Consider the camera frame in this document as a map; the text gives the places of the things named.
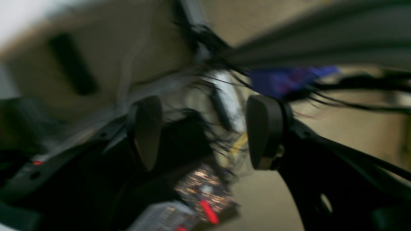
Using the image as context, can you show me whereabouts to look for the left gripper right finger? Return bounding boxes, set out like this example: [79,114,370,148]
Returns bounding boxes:
[246,95,411,231]

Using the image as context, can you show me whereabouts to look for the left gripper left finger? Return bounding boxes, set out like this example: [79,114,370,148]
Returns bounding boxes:
[1,96,163,231]

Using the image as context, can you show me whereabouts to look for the blue lit electronics box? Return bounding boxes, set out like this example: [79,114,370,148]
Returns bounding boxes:
[248,65,339,98]

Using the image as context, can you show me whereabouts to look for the yellow cable on floor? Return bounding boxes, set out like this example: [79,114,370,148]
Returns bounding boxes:
[230,133,249,158]

